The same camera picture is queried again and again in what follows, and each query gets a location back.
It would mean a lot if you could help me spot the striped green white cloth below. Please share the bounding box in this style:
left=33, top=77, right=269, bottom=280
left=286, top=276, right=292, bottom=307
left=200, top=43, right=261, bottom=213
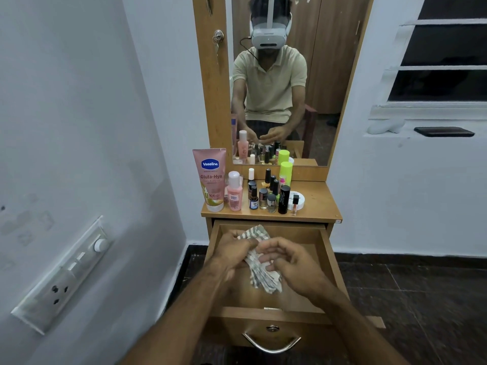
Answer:
left=236, top=225, right=283, bottom=295

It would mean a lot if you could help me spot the pink bottle white cap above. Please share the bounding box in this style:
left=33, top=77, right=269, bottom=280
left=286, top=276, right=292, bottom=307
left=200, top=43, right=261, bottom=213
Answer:
left=226, top=170, right=244, bottom=212

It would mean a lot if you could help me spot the white object on sill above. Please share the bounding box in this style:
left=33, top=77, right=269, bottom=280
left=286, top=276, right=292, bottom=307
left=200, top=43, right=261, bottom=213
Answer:
left=367, top=118, right=406, bottom=135

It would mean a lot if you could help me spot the pink lotion tube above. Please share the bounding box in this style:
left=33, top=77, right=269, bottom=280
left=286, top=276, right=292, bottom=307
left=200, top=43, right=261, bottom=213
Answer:
left=192, top=148, right=227, bottom=213

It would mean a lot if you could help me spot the black phone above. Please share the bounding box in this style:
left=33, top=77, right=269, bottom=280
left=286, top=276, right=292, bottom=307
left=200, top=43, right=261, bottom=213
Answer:
left=413, top=126, right=475, bottom=138

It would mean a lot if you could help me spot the white framed window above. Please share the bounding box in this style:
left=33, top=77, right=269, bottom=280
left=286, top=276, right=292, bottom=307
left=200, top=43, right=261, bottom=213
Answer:
left=369, top=0, right=487, bottom=121

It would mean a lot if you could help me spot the white wall switch board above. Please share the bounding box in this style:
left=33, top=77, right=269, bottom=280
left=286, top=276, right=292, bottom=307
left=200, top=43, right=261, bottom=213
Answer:
left=10, top=215, right=115, bottom=336

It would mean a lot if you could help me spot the wooden dressing table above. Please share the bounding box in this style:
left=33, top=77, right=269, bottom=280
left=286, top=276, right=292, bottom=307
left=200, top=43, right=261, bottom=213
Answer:
left=192, top=0, right=375, bottom=240

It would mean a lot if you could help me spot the person's right hand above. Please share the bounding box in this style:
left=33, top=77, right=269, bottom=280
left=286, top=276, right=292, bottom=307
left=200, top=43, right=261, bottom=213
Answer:
left=255, top=236, right=332, bottom=300

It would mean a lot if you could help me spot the person's left forearm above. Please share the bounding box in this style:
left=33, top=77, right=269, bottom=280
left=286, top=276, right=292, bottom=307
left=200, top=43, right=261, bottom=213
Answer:
left=121, top=258, right=233, bottom=365

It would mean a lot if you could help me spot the person's right forearm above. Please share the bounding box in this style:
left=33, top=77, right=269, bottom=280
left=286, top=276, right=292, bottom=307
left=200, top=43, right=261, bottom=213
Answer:
left=311, top=280, right=410, bottom=365

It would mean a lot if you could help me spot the neon green tube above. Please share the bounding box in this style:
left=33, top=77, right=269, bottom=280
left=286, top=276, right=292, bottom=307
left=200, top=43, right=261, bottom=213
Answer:
left=279, top=161, right=294, bottom=187

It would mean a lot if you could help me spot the wooden drawer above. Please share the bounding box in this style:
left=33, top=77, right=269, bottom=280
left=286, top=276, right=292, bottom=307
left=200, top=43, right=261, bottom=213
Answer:
left=201, top=219, right=386, bottom=348

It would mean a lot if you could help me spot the dressing table mirror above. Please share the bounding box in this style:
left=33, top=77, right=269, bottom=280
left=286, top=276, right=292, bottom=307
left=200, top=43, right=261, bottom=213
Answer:
left=231, top=0, right=368, bottom=167

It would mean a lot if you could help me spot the round white jar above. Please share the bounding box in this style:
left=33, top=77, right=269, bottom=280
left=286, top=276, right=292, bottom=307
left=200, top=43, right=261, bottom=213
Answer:
left=288, top=191, right=306, bottom=211

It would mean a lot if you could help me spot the person's left hand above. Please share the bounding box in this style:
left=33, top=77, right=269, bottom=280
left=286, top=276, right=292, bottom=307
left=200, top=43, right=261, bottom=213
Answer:
left=211, top=230, right=259, bottom=271

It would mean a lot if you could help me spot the black lipstick tube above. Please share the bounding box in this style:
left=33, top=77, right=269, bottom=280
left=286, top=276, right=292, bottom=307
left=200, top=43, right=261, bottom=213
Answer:
left=277, top=185, right=291, bottom=215

